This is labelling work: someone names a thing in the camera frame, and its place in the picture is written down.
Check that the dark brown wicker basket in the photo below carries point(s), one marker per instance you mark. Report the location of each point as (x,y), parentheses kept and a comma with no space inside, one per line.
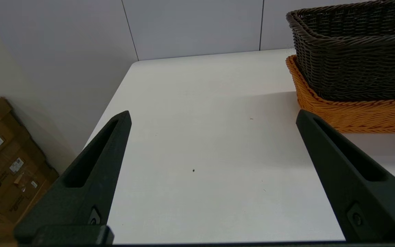
(355,61)

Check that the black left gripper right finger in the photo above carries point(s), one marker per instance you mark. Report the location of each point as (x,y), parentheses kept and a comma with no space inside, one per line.
(372,202)

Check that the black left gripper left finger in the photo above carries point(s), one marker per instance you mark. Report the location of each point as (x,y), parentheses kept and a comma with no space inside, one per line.
(87,192)

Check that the orange wicker basket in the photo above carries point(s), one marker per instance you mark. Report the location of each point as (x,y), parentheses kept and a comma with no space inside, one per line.
(355,115)

